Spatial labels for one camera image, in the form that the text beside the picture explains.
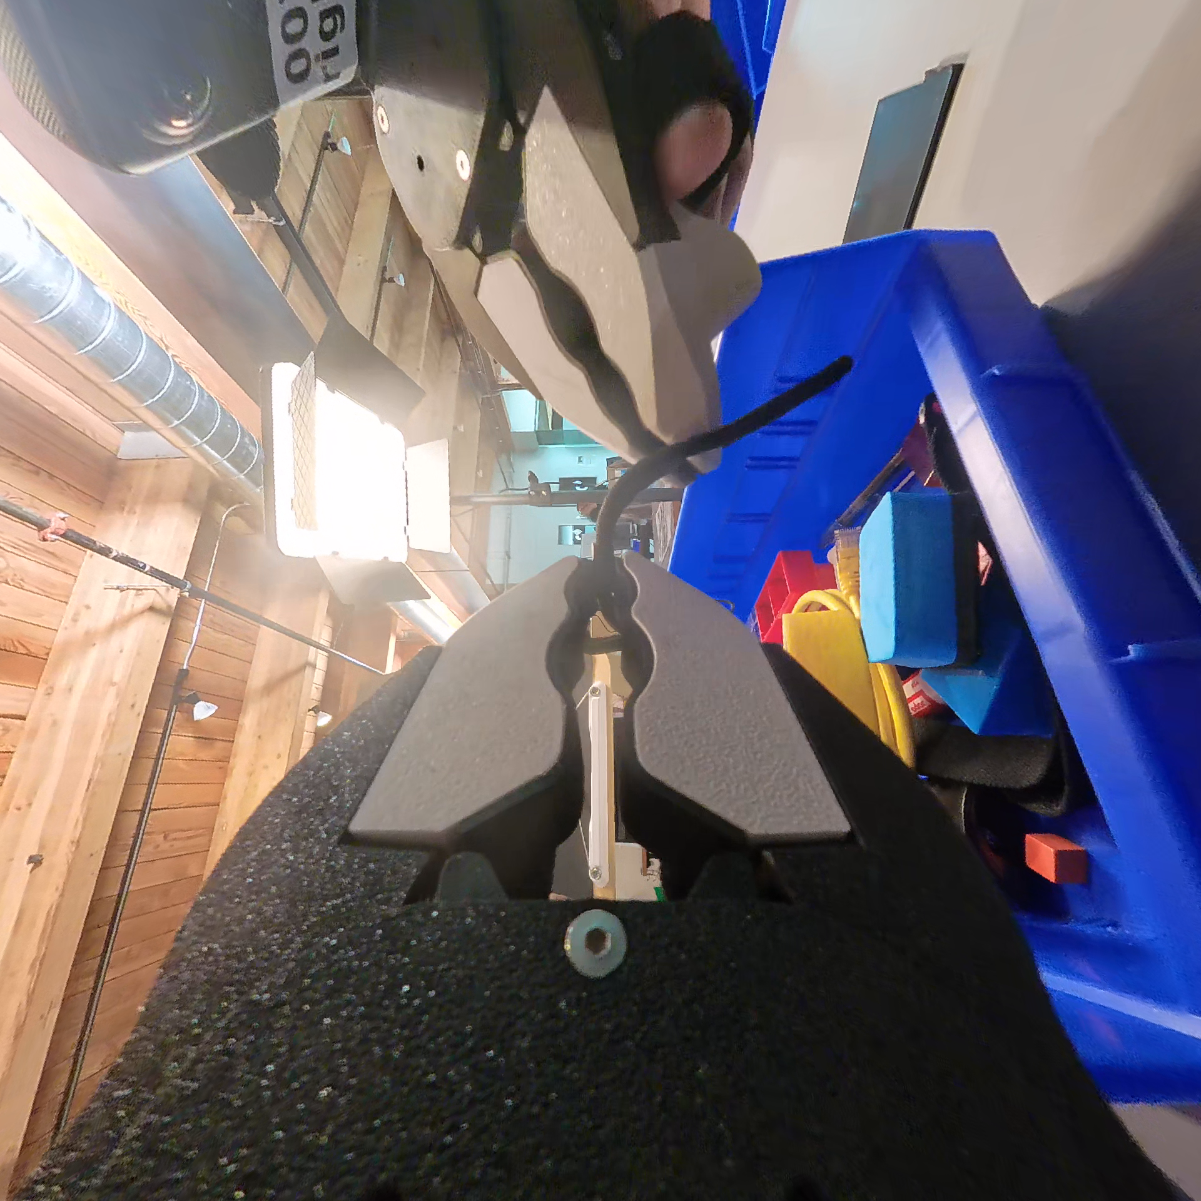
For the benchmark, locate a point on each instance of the yellow tape roll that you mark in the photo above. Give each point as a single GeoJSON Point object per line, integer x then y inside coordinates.
{"type": "Point", "coordinates": [831, 667]}

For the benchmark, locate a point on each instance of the light stand pole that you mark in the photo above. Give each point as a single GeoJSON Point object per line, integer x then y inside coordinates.
{"type": "Point", "coordinates": [140, 561]}

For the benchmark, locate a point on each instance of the studio light panel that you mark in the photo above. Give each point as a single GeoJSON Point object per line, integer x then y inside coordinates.
{"type": "Point", "coordinates": [348, 470]}

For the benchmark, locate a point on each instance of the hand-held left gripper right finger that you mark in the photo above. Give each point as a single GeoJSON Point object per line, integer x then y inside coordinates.
{"type": "Point", "coordinates": [732, 741]}

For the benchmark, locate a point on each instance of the orange block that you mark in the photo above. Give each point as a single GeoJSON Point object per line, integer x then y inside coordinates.
{"type": "Point", "coordinates": [1055, 858]}

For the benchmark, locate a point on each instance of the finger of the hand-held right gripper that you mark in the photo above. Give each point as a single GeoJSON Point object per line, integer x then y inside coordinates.
{"type": "Point", "coordinates": [657, 309]}
{"type": "Point", "coordinates": [544, 348]}

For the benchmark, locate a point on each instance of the metal air duct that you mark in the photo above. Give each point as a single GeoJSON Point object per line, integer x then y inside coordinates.
{"type": "Point", "coordinates": [113, 338]}

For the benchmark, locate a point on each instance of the red studded block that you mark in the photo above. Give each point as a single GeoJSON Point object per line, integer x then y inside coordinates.
{"type": "Point", "coordinates": [792, 601]}

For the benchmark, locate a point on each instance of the blue plastic bin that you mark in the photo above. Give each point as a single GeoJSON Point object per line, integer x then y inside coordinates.
{"type": "Point", "coordinates": [765, 28]}
{"type": "Point", "coordinates": [798, 488]}

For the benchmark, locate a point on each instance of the black tablet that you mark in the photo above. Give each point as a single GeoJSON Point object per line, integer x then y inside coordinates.
{"type": "Point", "coordinates": [901, 151]}

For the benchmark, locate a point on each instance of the small blue foam piece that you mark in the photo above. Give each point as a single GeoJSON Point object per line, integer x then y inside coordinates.
{"type": "Point", "coordinates": [985, 694]}

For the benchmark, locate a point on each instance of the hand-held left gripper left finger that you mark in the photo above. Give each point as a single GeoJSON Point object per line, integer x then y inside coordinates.
{"type": "Point", "coordinates": [469, 741]}

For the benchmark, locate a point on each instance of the person's right hand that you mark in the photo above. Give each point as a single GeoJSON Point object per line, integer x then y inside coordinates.
{"type": "Point", "coordinates": [694, 151]}

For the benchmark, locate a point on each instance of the blue foam block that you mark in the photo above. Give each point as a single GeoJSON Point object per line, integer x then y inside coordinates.
{"type": "Point", "coordinates": [915, 582]}

